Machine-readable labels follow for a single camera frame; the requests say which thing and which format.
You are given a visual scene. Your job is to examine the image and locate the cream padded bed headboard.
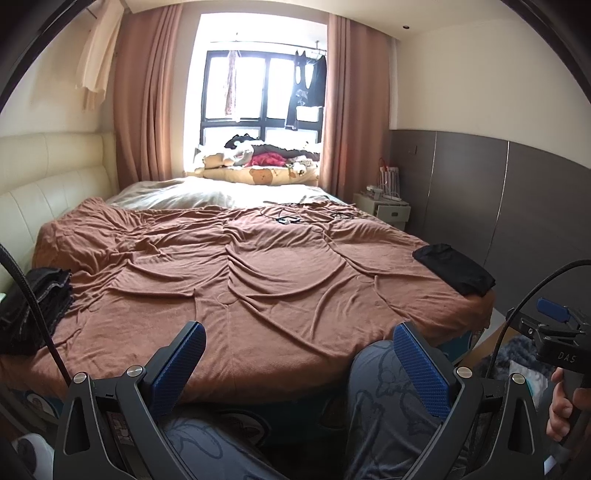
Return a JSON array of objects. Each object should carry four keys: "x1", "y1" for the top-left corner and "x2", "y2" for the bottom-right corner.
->
[{"x1": 0, "y1": 131, "x2": 118, "y2": 296}]

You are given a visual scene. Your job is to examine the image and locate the grey fuzzy rug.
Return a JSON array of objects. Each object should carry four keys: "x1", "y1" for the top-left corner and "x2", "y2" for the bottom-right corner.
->
[{"x1": 475, "y1": 332, "x2": 555, "y2": 398}]

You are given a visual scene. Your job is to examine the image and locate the pink curtain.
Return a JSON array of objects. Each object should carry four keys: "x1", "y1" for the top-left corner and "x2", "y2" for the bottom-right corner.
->
[
  {"x1": 318, "y1": 14, "x2": 400, "y2": 204},
  {"x1": 113, "y1": 4, "x2": 204, "y2": 188}
]

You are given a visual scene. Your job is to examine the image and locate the black framed window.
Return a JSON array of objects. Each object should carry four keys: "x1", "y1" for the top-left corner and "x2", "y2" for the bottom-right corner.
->
[{"x1": 198, "y1": 51, "x2": 324, "y2": 153}]

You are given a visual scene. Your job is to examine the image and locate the white bag with red handles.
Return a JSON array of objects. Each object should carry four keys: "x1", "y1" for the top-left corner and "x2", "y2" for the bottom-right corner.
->
[{"x1": 379, "y1": 158, "x2": 402, "y2": 199}]

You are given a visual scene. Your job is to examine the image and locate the brown blanket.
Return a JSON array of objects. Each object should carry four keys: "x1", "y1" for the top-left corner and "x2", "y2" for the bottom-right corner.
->
[{"x1": 0, "y1": 196, "x2": 495, "y2": 407}]

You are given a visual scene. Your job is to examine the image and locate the right hand-held gripper cable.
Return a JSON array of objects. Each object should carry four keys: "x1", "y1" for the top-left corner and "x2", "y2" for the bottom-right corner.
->
[{"x1": 487, "y1": 259, "x2": 591, "y2": 379}]

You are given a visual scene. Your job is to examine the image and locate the left hand-held gripper cable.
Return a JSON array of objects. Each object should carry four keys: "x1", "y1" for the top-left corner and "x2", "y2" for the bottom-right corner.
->
[{"x1": 0, "y1": 244, "x2": 75, "y2": 388}]

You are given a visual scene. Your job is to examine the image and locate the person's right hand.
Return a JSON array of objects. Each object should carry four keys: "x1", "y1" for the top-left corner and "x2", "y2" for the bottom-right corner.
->
[{"x1": 546, "y1": 368, "x2": 589, "y2": 446}]

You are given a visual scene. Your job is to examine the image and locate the blue cartoon print bed sheet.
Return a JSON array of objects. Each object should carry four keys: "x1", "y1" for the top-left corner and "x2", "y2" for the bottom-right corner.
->
[{"x1": 0, "y1": 323, "x2": 490, "y2": 439}]

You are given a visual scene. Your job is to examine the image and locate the white nightstand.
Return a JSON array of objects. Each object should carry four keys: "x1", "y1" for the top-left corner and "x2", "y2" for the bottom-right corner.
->
[{"x1": 353, "y1": 191, "x2": 411, "y2": 232}]

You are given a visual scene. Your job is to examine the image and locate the black hanging clothes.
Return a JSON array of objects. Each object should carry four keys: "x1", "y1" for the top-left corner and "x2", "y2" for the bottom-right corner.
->
[{"x1": 284, "y1": 51, "x2": 328, "y2": 130}]

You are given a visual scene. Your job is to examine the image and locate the white bed sheet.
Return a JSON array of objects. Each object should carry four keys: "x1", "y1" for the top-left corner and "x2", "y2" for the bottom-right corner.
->
[{"x1": 106, "y1": 178, "x2": 333, "y2": 208}]

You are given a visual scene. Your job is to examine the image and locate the hand-held gripper cable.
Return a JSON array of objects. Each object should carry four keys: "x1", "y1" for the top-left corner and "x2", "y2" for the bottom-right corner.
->
[
  {"x1": 0, "y1": 244, "x2": 75, "y2": 388},
  {"x1": 487, "y1": 259, "x2": 591, "y2": 379}
]

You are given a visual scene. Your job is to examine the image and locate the cream hanging garment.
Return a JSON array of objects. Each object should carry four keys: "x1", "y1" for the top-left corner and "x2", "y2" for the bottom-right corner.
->
[{"x1": 76, "y1": 0, "x2": 125, "y2": 109}]

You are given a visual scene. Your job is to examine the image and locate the red cloth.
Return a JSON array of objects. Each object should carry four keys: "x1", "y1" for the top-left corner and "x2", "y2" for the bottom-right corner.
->
[{"x1": 249, "y1": 153, "x2": 287, "y2": 168}]

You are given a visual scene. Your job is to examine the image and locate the black white plush toy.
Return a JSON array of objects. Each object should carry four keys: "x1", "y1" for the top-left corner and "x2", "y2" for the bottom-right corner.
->
[{"x1": 225, "y1": 134, "x2": 259, "y2": 160}]

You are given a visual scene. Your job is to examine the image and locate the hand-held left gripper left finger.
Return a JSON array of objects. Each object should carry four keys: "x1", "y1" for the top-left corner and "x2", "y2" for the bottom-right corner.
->
[{"x1": 53, "y1": 320, "x2": 207, "y2": 480}]

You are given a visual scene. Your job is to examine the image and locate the person's legs in grey pajamas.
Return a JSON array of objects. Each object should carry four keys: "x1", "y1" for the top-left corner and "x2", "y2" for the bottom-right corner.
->
[{"x1": 157, "y1": 339, "x2": 472, "y2": 480}]

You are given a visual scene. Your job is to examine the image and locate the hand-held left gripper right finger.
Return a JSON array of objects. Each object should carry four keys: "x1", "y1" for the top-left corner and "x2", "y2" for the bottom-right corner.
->
[{"x1": 393, "y1": 322, "x2": 548, "y2": 480}]

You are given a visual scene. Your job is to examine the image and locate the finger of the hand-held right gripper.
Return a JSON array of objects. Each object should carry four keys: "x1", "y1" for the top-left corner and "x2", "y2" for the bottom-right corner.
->
[
  {"x1": 517, "y1": 315, "x2": 555, "y2": 342},
  {"x1": 537, "y1": 298, "x2": 575, "y2": 325}
]

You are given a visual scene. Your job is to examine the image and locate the black pants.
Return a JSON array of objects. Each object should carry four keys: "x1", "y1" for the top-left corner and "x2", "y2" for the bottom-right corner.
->
[{"x1": 412, "y1": 244, "x2": 497, "y2": 297}]

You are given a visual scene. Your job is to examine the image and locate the stack of dark folded clothes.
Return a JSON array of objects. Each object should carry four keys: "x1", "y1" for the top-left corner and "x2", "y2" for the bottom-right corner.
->
[{"x1": 0, "y1": 267, "x2": 75, "y2": 356}]

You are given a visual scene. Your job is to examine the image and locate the black cables on bed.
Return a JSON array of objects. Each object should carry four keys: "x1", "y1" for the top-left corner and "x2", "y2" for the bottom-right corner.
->
[{"x1": 259, "y1": 200, "x2": 365, "y2": 226}]

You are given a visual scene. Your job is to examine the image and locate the white rounded object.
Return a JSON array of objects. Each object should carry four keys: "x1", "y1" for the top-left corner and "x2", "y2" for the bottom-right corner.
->
[{"x1": 7, "y1": 431, "x2": 54, "y2": 480}]

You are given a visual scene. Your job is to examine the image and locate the pink hanging garment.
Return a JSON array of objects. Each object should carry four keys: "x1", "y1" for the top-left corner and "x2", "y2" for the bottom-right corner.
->
[{"x1": 224, "y1": 48, "x2": 238, "y2": 116}]

